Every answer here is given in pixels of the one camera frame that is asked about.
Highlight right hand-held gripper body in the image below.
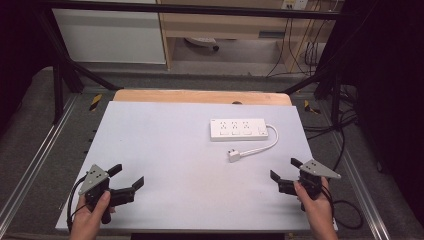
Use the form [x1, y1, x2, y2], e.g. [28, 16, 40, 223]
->
[277, 158, 342, 202]

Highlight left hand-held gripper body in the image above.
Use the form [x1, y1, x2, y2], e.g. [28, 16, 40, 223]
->
[78, 163, 137, 225]

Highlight person's right hand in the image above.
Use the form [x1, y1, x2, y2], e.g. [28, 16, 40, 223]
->
[293, 176, 339, 240]

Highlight person's left hand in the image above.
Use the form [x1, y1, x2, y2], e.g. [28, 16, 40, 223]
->
[68, 190, 116, 240]

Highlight white plug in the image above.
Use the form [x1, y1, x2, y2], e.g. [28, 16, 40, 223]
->
[227, 148, 242, 164]

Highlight white power strip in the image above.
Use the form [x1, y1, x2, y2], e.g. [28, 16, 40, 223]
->
[209, 117, 270, 142]

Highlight wooden board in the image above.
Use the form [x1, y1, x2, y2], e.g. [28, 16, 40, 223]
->
[112, 88, 293, 107]

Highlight dark curtain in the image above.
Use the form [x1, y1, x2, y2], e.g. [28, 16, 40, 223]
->
[328, 0, 424, 228]
[0, 0, 56, 134]

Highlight white cabinet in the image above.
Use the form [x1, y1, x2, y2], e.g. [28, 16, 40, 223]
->
[52, 7, 167, 65]

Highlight white chair base with caster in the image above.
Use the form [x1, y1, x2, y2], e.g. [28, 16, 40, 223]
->
[184, 36, 221, 52]

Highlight wooden desk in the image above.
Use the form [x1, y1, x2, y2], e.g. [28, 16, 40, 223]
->
[156, 0, 338, 72]

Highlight white power strip cable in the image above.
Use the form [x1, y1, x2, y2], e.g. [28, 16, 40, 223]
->
[239, 123, 280, 158]

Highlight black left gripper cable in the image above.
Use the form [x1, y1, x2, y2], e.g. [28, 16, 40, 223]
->
[66, 175, 88, 233]

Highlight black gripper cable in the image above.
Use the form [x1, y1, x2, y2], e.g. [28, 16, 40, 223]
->
[66, 175, 88, 233]
[320, 184, 365, 231]

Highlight aluminium rail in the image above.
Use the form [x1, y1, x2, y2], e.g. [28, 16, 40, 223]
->
[0, 94, 80, 222]
[320, 108, 392, 240]

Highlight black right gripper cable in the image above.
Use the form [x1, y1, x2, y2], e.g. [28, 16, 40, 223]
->
[320, 184, 365, 231]

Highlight black floor cables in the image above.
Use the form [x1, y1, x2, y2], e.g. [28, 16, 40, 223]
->
[302, 84, 359, 172]

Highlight bundle of hanging black cables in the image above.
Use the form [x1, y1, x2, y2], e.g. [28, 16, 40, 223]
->
[265, 15, 323, 78]

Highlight white wall socket strip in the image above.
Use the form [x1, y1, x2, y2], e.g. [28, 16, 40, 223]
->
[281, 0, 310, 11]

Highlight black metal frame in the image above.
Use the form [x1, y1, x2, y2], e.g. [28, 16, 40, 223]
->
[34, 0, 349, 125]

